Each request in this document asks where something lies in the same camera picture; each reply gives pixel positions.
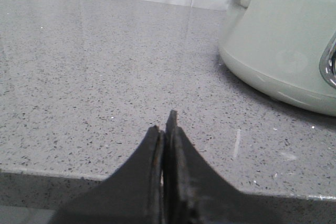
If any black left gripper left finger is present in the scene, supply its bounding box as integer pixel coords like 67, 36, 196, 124
54, 126, 164, 223

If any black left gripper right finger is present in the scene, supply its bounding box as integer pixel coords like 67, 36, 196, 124
163, 110, 335, 223

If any pale green electric pot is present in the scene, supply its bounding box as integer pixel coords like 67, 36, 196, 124
219, 0, 335, 116

